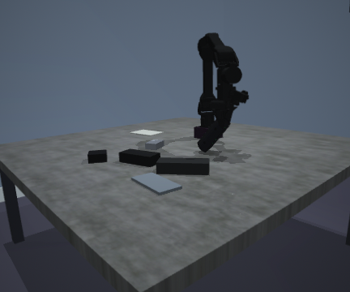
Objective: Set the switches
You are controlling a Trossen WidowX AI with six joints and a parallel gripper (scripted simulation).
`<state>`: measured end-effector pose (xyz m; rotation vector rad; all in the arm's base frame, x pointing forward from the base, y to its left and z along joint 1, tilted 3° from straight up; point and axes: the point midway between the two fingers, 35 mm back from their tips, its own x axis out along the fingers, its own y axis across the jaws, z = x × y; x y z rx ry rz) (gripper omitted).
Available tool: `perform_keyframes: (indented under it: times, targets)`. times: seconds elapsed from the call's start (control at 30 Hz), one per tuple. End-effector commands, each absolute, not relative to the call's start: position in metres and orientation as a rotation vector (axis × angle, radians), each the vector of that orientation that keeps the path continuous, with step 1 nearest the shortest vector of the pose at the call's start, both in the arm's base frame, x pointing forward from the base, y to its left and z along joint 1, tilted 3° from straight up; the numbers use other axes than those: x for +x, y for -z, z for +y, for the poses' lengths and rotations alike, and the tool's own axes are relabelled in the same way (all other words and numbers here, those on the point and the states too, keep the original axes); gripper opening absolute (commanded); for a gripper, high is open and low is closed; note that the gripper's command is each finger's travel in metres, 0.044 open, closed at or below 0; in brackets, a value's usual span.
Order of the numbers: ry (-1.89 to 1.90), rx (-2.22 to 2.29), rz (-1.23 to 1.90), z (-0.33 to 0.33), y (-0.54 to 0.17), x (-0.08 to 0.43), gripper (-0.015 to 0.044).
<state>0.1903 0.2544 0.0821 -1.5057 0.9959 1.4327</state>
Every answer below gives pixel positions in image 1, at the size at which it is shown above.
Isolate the dark grey controller unit with green rocker switches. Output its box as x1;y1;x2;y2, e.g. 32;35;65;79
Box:
197;118;231;152

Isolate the white flat panel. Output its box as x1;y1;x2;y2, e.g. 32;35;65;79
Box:
130;130;164;136

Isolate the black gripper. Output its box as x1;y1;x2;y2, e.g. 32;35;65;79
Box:
209;84;239;128

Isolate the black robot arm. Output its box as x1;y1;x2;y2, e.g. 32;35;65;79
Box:
198;32;249;128

